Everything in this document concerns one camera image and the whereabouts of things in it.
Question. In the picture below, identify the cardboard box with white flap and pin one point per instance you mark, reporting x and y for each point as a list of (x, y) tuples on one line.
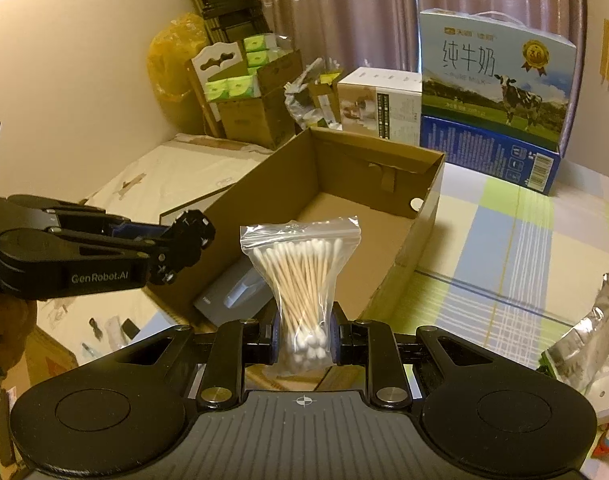
[(254, 120)]

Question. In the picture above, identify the purple curtain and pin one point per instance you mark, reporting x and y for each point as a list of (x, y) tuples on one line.
[(359, 10)]

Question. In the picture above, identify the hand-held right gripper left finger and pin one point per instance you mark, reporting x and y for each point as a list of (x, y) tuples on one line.
[(274, 337)]

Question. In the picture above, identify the flat white carton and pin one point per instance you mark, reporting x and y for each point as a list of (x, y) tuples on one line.
[(149, 175)]

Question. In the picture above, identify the small white packet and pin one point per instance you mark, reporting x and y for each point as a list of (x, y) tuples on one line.
[(113, 332)]

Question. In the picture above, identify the black folding rack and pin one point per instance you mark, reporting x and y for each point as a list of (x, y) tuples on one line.
[(224, 0)]

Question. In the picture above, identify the blue milk carton box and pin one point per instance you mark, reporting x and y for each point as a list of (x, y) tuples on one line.
[(484, 125)]

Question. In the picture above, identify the plaid bed sheet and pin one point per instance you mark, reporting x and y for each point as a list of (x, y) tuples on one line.
[(509, 240)]

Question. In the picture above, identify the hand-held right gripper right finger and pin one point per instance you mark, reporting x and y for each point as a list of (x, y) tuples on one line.
[(337, 336)]

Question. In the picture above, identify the person's left hand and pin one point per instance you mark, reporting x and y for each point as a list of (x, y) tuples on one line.
[(9, 321)]

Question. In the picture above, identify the crumpled clear plastic bag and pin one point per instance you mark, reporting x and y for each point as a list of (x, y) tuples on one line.
[(304, 105)]

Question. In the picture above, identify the silver foil pouch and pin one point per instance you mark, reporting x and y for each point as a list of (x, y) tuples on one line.
[(584, 340)]

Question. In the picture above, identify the yellow plastic bag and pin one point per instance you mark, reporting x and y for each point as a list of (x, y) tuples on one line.
[(174, 60)]

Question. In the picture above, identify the clear bag of cotton swabs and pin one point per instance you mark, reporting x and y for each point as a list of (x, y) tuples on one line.
[(299, 270)]

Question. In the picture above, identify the grey flat box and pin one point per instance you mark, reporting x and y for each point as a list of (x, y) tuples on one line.
[(219, 305)]

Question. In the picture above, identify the small black object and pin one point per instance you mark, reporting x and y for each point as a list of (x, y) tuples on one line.
[(130, 329)]

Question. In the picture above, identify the small brown cardboard box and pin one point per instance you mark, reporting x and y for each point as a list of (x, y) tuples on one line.
[(317, 100)]

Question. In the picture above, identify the white product box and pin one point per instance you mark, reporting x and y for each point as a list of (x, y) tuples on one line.
[(384, 110)]

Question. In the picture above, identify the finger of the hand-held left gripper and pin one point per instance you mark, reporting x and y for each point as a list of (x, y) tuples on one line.
[(84, 215), (184, 246)]

